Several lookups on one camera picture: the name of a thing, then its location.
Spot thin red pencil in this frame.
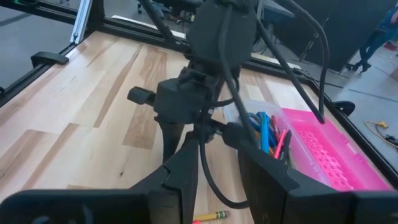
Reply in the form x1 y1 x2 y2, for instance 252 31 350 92
269 114 281 142

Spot black table clamp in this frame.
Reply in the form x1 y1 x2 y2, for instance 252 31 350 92
30 50 70 68

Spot yellow pencil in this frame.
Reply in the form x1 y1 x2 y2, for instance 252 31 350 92
192 210 231 223

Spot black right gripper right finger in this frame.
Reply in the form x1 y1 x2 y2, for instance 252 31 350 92
237 142 302 224

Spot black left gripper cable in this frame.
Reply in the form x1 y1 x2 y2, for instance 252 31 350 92
198 0 330 210

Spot silver aluminium bar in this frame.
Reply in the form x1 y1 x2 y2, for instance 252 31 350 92
70 0 94 45

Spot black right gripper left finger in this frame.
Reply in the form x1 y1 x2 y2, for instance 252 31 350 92
131 140 200 224

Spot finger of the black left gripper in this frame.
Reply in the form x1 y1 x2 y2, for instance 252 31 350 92
157 120 185 163
222 121 250 147

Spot blue marker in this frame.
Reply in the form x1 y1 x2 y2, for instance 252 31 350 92
259 111 270 156

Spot black partition panel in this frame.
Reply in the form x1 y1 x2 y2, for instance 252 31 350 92
273 0 398 73

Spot yellow cable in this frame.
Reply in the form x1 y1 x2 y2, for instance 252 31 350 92
364 119 398 149

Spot blue-handled scissors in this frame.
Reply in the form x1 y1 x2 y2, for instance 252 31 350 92
247 111 278 149

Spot clear pencil box pink lid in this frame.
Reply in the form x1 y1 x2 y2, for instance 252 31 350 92
222 99 395 192

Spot person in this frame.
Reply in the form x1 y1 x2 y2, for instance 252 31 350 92
345 2 398 74

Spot thin black pen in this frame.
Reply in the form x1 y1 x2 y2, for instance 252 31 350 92
280 129 293 164

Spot thin pink pen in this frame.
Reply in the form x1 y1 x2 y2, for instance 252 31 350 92
273 128 287 160

